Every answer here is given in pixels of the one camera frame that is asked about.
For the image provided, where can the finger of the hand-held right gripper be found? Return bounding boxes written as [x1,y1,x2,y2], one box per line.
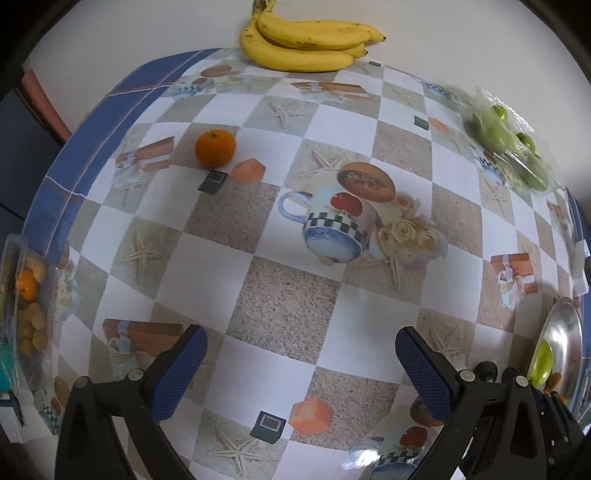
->
[531,385,583,480]

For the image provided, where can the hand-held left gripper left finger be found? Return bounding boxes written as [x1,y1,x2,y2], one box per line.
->
[54,324,208,480]

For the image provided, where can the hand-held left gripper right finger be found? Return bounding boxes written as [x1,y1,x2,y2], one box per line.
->
[395,326,552,480]

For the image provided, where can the small green mango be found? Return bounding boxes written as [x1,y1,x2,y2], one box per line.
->
[529,340,554,387]

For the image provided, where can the round metal plate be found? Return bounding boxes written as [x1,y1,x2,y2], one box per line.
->
[526,298,585,411]

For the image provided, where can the clear plastic tray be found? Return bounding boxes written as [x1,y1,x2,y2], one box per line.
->
[0,233,63,393]

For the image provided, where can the bag of green fruits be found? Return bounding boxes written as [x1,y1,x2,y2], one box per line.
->
[464,85,561,192]

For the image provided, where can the checkered printed tablecloth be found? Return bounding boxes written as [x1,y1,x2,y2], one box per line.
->
[25,48,589,480]

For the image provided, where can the teal plastic box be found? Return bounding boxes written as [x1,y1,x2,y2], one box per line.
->
[0,348,24,428]

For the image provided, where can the small orange tangerine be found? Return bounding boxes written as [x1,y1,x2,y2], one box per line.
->
[194,129,237,169]

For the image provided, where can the pile of green plums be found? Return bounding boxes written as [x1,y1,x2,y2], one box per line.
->
[475,105,552,191]

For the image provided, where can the reddish wooden board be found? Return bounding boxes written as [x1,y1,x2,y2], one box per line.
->
[21,69,74,144]

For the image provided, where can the yellow banana bunch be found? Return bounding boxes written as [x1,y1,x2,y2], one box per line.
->
[239,0,387,73]

